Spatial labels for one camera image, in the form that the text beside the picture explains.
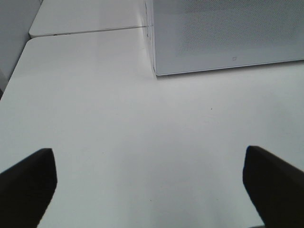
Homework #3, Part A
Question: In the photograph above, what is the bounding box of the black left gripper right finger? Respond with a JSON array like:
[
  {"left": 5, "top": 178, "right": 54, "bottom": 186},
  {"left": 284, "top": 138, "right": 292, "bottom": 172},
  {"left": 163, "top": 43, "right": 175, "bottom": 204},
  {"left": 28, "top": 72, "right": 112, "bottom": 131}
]
[{"left": 242, "top": 146, "right": 304, "bottom": 228}]

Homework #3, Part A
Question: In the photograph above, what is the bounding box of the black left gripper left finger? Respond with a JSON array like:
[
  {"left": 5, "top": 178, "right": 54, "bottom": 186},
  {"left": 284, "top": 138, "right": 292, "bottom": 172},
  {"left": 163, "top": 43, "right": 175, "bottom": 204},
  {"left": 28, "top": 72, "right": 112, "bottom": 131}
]
[{"left": 0, "top": 148, "right": 57, "bottom": 228}]

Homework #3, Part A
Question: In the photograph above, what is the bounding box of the white microwave oven body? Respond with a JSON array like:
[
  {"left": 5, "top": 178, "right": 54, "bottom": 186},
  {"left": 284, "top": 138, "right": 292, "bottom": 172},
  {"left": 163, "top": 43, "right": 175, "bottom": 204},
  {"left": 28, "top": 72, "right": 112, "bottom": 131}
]
[{"left": 143, "top": 0, "right": 304, "bottom": 76}]

